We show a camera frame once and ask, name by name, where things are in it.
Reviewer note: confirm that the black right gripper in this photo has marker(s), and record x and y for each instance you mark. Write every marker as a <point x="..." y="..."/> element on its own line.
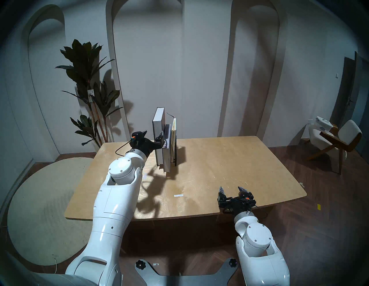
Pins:
<point x="236" y="203"/>

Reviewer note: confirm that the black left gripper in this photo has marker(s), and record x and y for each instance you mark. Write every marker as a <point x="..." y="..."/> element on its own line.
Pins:
<point x="144" y="144"/>

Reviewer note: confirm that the large brown Homes book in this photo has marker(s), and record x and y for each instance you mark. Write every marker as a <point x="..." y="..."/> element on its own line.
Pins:
<point x="158" y="121"/>

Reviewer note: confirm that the grey Discontent book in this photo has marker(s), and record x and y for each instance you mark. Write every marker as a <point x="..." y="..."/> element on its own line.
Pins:
<point x="167" y="157"/>

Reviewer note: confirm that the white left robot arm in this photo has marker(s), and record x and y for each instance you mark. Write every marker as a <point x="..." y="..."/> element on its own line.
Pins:
<point x="115" y="201"/>

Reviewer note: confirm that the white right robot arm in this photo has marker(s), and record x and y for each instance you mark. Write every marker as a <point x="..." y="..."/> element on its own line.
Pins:
<point x="256" y="239"/>

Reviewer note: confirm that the thin yellow book with ribbon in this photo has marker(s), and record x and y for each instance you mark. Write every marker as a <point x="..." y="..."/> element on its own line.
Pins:
<point x="173" y="132"/>

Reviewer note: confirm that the black base knob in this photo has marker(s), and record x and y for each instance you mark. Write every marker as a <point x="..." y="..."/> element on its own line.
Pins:
<point x="140" y="264"/>
<point x="233" y="262"/>

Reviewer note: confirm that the white plant tag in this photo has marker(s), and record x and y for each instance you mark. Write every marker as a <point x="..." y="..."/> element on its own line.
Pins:
<point x="90" y="95"/>

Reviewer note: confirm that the tall green potted plant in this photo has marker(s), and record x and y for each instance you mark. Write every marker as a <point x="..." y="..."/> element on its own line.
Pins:
<point x="83" y="66"/>

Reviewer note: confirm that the white object on armchair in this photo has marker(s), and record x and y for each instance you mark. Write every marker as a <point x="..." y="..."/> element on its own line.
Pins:
<point x="324" y="123"/>

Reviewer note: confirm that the white wooden armchair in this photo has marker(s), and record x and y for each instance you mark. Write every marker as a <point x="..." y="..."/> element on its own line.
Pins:
<point x="348" y="132"/>

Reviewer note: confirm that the round beige rug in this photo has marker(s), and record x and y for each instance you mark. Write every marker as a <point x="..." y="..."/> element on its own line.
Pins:
<point x="37" y="201"/>

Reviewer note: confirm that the dark door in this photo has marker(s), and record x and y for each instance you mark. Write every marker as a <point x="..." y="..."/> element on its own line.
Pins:
<point x="344" y="89"/>

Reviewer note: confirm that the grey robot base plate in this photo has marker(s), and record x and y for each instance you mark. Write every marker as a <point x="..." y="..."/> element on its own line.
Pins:
<point x="178" y="280"/>

